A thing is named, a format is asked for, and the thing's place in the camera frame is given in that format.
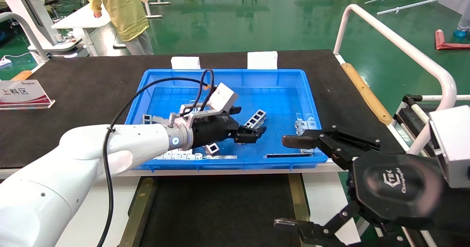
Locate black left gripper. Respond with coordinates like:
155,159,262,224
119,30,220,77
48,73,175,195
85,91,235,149
191,107,267,149

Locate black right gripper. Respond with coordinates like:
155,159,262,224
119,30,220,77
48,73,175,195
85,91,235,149
274,125,447,247

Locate long gray metal strip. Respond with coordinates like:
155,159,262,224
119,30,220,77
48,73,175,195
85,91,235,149
153,150,238,160

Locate blue plastic bin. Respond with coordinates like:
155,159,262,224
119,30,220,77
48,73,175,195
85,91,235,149
125,69,328,172

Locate dark flat metal strip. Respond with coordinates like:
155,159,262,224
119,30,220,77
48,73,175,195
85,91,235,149
264,153,313,158

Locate white foam block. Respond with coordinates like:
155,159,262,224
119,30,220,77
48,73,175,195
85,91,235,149
247,51,278,70
171,57,201,70

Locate black conveyor belt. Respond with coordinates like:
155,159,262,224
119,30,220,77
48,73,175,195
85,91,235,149
140,173,305,247

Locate black table mat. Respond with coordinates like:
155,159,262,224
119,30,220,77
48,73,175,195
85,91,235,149
0,50,408,168

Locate white handrail tube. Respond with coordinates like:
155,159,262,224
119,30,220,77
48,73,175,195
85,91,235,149
333,4,458,155

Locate person in yellow coat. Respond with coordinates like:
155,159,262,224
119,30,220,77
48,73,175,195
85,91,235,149
82,0,154,56

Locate red floor object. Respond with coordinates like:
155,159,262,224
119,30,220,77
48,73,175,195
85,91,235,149
435,29,470,50

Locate white work table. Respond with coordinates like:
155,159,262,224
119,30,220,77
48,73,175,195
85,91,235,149
51,0,112,56

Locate acrylic sign with red print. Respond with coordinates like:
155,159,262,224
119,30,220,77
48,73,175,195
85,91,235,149
0,80,55,110

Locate gray handrail tube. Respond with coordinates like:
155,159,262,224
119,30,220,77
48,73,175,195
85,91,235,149
0,12,50,64

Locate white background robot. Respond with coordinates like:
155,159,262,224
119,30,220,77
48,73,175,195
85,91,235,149
0,0,90,60

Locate brass conveyor side rail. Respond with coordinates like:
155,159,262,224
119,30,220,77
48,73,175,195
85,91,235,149
288,173,312,222
118,177,155,247

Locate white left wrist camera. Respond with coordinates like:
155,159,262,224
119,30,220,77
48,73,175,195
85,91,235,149
179,83,239,130

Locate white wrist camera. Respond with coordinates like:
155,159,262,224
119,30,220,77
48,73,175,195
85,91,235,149
179,83,239,130
429,105,470,189

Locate black side frame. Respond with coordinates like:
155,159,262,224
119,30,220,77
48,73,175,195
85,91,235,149
392,94,441,155

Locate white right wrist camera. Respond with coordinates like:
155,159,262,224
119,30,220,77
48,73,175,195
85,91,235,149
429,105,470,189

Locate white table leg frame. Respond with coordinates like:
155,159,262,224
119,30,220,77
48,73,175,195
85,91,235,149
140,0,171,19

